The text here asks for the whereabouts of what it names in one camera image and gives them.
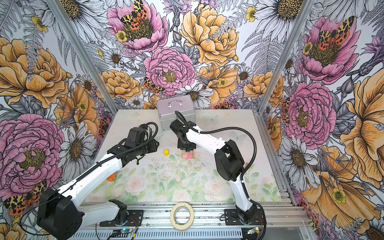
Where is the short natural wood block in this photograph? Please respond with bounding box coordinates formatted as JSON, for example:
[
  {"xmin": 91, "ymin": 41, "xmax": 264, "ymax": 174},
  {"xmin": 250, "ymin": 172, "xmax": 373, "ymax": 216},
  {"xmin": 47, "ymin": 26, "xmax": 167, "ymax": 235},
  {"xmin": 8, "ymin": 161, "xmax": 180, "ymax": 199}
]
[{"xmin": 182, "ymin": 150, "xmax": 194, "ymax": 155}]

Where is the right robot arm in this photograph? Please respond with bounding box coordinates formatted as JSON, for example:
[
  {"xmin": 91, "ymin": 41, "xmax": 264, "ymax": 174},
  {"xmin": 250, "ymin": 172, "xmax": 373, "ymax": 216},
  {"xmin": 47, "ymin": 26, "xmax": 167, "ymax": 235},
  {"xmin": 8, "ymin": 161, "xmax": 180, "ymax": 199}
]
[{"xmin": 170, "ymin": 120, "xmax": 257, "ymax": 225}]

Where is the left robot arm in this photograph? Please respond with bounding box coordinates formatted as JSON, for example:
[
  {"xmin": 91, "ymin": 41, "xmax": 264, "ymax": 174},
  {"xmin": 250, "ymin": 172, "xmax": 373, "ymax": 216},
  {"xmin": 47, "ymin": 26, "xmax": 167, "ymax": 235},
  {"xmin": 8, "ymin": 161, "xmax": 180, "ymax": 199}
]
[{"xmin": 37, "ymin": 122, "xmax": 159, "ymax": 240}]

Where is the silver metal first-aid case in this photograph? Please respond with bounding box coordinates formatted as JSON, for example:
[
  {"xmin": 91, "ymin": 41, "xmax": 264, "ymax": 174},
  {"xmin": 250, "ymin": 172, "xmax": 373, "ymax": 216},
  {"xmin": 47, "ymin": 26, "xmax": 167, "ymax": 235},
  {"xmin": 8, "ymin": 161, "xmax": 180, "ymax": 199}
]
[{"xmin": 157, "ymin": 95, "xmax": 196, "ymax": 131}]

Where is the masking tape roll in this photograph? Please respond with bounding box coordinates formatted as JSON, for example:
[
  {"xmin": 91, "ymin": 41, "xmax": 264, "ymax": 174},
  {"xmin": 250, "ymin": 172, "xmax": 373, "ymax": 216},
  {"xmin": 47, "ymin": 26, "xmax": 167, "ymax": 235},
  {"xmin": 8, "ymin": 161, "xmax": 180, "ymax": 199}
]
[{"xmin": 170, "ymin": 202, "xmax": 195, "ymax": 231}]

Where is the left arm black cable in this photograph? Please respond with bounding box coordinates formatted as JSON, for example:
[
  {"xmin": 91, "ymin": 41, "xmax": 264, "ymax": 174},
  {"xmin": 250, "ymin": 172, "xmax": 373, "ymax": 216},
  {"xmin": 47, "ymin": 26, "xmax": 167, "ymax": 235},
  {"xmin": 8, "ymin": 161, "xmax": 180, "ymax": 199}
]
[{"xmin": 17, "ymin": 121, "xmax": 159, "ymax": 236}]

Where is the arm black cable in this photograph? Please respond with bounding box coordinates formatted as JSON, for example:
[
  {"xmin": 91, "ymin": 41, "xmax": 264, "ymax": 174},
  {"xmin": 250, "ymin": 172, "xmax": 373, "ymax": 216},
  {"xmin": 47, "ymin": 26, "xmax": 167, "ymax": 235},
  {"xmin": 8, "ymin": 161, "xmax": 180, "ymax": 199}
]
[
  {"xmin": 174, "ymin": 110, "xmax": 267, "ymax": 240},
  {"xmin": 17, "ymin": 121, "xmax": 159, "ymax": 236}
]

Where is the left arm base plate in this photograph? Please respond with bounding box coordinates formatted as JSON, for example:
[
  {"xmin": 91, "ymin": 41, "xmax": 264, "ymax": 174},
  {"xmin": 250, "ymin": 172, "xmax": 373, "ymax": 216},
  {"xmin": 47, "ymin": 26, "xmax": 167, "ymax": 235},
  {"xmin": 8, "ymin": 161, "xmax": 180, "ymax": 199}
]
[{"xmin": 99, "ymin": 210, "xmax": 144, "ymax": 227}]

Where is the aluminium front rail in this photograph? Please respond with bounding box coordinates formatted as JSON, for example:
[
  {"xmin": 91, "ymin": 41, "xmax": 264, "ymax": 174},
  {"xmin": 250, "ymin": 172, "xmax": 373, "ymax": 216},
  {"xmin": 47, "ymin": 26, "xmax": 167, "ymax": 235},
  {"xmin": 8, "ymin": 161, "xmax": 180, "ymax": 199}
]
[{"xmin": 68, "ymin": 200, "xmax": 304, "ymax": 240}]

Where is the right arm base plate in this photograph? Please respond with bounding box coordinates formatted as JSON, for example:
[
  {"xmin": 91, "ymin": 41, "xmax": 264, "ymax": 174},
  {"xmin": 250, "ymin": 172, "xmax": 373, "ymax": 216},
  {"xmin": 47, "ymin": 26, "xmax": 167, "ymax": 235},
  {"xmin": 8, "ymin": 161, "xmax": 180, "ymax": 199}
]
[{"xmin": 224, "ymin": 208, "xmax": 265, "ymax": 226}]

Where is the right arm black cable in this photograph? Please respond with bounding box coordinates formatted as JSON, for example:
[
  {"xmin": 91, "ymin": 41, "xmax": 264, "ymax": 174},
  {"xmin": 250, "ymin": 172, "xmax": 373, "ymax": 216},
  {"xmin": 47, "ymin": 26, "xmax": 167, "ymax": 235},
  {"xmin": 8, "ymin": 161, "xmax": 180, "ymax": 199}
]
[{"xmin": 174, "ymin": 110, "xmax": 267, "ymax": 240}]

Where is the left aluminium frame post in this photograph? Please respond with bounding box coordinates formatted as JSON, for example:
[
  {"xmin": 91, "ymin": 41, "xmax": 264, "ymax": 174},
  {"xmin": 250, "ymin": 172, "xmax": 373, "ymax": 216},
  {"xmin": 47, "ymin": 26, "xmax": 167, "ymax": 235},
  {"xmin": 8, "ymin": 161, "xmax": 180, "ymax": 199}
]
[{"xmin": 47, "ymin": 1, "xmax": 119, "ymax": 116}]

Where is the aluminium frame post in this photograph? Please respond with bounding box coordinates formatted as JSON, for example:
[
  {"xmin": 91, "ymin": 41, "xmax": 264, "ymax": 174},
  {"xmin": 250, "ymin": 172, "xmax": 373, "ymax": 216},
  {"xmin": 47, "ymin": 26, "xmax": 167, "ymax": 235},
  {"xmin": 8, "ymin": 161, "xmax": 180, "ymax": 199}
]
[
  {"xmin": 47, "ymin": 1, "xmax": 119, "ymax": 116},
  {"xmin": 257, "ymin": 0, "xmax": 315, "ymax": 115}
]

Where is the right aluminium frame post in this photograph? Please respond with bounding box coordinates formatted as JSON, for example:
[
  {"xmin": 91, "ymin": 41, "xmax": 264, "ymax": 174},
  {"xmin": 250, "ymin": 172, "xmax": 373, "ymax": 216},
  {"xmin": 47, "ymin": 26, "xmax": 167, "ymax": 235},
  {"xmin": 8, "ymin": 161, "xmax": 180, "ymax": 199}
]
[{"xmin": 257, "ymin": 0, "xmax": 315, "ymax": 115}]

